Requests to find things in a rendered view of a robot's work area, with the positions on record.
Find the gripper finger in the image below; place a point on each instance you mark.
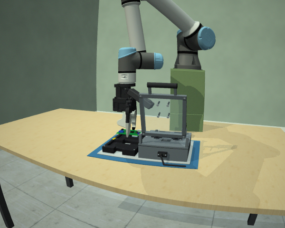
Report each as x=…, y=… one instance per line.
x=133, y=119
x=125, y=121

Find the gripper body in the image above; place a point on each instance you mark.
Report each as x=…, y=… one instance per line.
x=122, y=99

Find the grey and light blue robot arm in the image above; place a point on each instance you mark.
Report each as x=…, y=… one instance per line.
x=191, y=37

